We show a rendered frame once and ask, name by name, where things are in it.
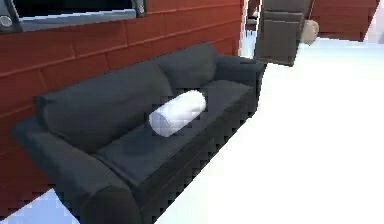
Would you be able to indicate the white bolster pillow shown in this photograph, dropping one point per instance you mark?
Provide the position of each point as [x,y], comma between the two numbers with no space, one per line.
[177,112]

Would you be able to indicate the dark grey sofa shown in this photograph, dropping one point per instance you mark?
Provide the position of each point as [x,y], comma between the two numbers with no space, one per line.
[120,110]

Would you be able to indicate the beige round sack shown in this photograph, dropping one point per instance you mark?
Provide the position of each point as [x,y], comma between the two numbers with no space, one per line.
[310,31]

